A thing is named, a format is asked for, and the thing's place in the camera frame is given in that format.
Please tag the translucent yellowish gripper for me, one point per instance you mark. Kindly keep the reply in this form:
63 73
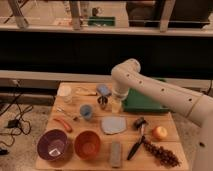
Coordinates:
116 104

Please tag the blue sponge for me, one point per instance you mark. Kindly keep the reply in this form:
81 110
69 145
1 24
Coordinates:
103 90

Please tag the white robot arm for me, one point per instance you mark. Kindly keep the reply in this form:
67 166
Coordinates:
195 106

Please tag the blue plastic cup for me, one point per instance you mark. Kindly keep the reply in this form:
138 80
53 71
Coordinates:
86 111

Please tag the green plastic tray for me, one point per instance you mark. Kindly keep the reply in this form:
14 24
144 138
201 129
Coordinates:
138 102

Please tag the light blue plate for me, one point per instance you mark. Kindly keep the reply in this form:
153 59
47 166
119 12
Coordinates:
113 125

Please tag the beige wooden piece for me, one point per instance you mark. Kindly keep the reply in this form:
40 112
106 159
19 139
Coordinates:
85 92

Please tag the metal spoon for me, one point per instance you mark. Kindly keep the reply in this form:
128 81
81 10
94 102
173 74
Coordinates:
73 117

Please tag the grey rectangular block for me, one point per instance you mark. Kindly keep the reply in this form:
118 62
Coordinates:
115 154

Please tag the orange bowl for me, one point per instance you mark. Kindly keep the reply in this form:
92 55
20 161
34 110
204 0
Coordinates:
87 145

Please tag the orange carrot toy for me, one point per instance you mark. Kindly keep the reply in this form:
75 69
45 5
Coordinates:
66 126

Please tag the orange yellow fruit toy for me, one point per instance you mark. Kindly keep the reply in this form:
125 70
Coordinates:
159 132

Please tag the dark grape bunch toy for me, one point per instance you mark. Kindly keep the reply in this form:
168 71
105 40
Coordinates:
165 157

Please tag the purple bowl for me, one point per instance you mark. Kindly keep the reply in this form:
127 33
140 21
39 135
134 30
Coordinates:
52 145

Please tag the green box on shelf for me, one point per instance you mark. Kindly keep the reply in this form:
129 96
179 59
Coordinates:
101 21

